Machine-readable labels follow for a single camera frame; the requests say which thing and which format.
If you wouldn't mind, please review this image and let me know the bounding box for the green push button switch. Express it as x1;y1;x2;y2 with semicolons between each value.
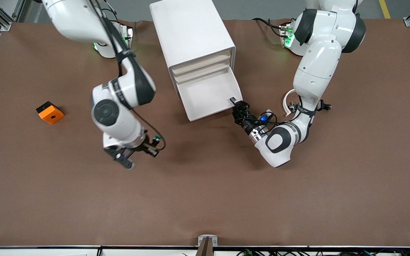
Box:
147;134;164;158

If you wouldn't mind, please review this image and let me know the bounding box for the white cabinet drawer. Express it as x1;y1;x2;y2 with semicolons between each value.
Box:
171;52;232;75
175;67;243;122
173;60;232;84

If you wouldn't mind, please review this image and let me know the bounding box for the white plastic drawer cabinet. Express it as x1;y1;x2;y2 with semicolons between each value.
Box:
149;0;236;98

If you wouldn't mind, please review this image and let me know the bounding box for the white curved plastic part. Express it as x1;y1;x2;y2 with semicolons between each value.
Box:
283;88;299;118

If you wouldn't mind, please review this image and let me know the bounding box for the arm base connector bracket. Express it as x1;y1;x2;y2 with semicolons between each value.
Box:
118;23;135;51
279;22;295;49

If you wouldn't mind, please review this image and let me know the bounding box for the black arm base cable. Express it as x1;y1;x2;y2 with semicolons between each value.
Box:
252;17;287;39

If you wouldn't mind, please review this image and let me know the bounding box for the orange black button enclosure box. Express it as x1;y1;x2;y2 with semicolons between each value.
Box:
36;101;65;125

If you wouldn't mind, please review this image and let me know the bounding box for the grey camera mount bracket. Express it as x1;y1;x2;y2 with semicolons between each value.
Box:
197;234;219;256

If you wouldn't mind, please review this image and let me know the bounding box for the black table edge rail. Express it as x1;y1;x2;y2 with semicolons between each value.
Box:
0;245;410;249

